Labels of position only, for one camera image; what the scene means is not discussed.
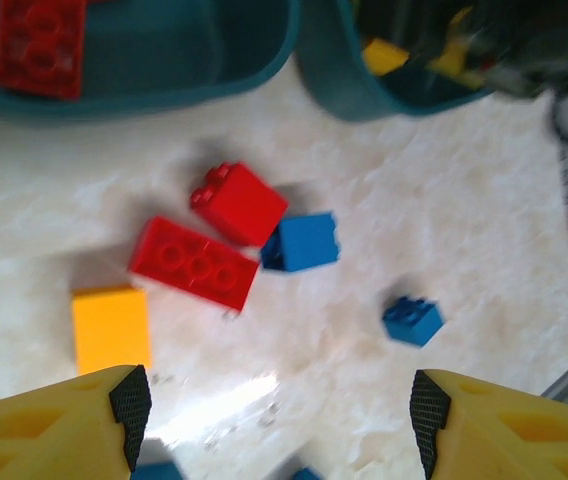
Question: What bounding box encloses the red two-by-two lego brick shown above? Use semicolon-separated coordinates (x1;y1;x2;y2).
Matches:
188;160;290;249

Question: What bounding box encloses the orange-yellow lego brick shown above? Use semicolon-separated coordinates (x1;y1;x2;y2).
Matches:
70;284;154;376

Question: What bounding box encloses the red two-by-four lego brick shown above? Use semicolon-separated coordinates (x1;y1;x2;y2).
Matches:
127;215;261;316
0;0;89;101

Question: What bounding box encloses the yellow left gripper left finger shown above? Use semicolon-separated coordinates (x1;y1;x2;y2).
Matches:
0;364;154;480

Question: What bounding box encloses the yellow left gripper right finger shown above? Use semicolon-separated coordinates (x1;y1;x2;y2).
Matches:
410;368;568;480

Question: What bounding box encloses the dark teal plastic tub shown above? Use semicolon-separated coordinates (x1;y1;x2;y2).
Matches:
296;0;555;124
0;0;301;121

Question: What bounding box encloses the small blue lego brick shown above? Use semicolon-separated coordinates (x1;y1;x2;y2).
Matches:
381;295;445;349

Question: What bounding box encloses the yellow lego brick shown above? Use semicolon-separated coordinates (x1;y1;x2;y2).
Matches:
362;38;410;77
428;39;485;89

